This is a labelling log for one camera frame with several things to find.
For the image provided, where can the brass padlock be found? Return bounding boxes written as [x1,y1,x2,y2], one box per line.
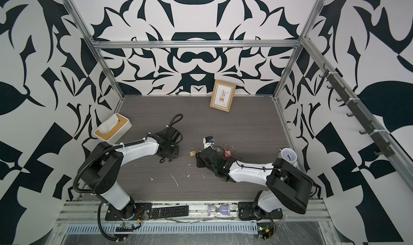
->
[189,147,197,157]

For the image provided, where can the red padlock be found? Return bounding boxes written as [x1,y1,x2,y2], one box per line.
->
[223,144,232,159]

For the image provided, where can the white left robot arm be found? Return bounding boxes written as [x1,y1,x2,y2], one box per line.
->
[73,113,183,220]

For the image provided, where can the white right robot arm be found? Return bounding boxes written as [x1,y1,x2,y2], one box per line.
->
[195,147,314,220]

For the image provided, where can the purple hourglass timer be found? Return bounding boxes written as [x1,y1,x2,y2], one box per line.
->
[207,204,231,216]

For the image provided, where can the white tissue box wooden lid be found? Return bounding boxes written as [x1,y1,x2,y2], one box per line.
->
[93,113,132,145]

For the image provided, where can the black remote control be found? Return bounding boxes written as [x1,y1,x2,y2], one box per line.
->
[149,205,189,219]

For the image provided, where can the white alarm clock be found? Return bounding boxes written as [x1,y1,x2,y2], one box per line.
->
[278,148,298,165]

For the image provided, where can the green circuit board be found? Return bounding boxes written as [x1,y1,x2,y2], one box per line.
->
[257,221,276,240]

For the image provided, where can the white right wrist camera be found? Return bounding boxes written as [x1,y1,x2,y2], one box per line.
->
[203,136,214,149]

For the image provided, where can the wooden picture frame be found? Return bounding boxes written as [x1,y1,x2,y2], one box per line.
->
[210,80,236,112]

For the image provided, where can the small wired circuit board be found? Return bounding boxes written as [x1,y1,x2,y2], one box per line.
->
[116,221,142,232]

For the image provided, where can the black wall hook rail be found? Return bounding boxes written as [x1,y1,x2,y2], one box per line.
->
[319,66,395,158]

